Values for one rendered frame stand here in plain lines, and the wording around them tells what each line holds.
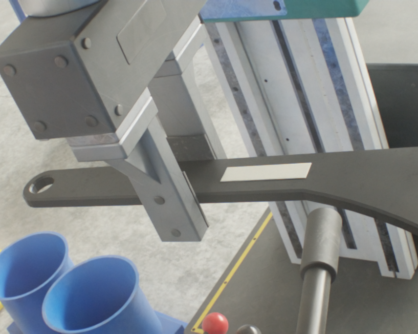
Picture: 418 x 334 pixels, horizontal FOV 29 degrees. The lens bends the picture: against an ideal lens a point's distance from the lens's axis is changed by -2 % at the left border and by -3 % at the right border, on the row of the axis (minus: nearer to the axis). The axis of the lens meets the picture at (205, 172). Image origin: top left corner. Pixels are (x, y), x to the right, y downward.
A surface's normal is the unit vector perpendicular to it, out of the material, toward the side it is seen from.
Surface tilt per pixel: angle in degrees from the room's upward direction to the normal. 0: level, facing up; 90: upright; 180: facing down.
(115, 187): 0
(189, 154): 90
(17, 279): 90
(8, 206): 0
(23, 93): 90
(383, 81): 90
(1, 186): 0
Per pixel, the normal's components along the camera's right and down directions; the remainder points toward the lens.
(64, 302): 0.88, -0.05
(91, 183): -0.34, -0.77
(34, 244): -0.14, 0.15
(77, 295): 0.68, 0.20
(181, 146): -0.34, 0.65
